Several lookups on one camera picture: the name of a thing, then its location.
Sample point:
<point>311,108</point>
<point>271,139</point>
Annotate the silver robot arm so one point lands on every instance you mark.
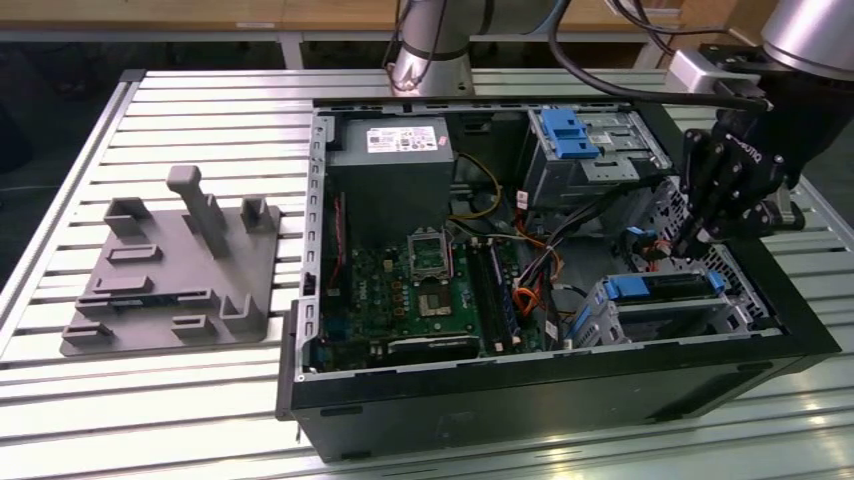
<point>434,50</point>

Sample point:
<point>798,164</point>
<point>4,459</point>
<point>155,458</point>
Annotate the green RAM stick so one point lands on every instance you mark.
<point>143,301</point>

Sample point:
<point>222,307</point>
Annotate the hard disk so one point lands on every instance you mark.
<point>630,287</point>

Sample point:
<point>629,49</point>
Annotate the grey parts rack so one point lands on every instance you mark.
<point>174,280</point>

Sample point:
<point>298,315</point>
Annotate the blue plastic drive latch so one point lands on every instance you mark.
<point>567,135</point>

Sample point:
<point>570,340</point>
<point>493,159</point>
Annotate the grey power supply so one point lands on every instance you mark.
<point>387,195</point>

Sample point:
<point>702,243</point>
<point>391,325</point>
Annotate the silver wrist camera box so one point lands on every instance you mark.
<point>694,70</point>

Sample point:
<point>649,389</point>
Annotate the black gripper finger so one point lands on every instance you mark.
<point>696,170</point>
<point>728,190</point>

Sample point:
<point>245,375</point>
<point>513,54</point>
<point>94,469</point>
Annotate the black open PC case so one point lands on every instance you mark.
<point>534,400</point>

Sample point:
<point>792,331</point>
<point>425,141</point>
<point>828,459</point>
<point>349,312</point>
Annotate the black graphics card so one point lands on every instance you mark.
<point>434,347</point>

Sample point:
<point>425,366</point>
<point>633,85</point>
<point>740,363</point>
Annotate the wooden desk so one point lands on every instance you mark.
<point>201,12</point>

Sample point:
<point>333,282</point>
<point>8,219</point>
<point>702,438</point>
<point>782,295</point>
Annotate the CPU socket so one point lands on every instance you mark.
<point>441,302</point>

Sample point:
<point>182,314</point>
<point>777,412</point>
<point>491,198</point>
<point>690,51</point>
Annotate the green motherboard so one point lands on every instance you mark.
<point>374,300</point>

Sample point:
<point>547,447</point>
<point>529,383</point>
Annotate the grey metal disk bay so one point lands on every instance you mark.
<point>668,312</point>

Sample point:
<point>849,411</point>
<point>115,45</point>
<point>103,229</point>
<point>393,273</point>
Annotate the black RAM slot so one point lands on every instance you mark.
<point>479,295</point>
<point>506,300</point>

